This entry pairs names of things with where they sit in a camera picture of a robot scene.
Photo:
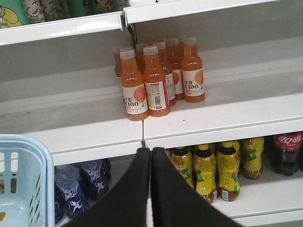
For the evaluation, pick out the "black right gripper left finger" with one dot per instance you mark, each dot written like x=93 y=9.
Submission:
x=125 y=205

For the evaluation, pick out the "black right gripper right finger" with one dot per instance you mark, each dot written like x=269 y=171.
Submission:
x=175 y=203

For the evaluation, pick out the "light blue plastic basket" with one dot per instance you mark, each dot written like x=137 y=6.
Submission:
x=26 y=182

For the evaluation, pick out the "blue sports drink bottle right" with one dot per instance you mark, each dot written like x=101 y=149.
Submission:
x=95 y=178

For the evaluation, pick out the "blue sports drink bottle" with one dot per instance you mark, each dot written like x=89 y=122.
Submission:
x=95 y=178
x=67 y=179

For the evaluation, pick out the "yellow lemon tea bottle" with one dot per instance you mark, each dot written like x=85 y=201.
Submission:
x=182 y=160
x=251 y=153
x=204 y=163
x=228 y=165

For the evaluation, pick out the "blue sports drink bottle left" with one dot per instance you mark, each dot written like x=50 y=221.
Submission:
x=67 y=179

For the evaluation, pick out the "orange juice bottle barcode label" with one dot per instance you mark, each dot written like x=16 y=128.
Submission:
x=155 y=83

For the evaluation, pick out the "orange C100 juice bottle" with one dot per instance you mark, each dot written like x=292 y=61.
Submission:
x=133 y=86

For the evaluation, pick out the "orange C100 bottle right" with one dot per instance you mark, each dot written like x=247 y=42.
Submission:
x=192 y=70

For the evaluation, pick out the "cola bottle red label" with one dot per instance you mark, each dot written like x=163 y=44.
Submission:
x=286 y=151

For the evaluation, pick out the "white metal shelving unit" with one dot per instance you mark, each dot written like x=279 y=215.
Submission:
x=60 y=83

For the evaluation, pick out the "green cartoon tea can right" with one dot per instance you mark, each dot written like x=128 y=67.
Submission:
x=39 y=11

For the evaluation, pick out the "green cartoon tea can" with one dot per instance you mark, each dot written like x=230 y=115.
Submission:
x=39 y=11
x=12 y=13

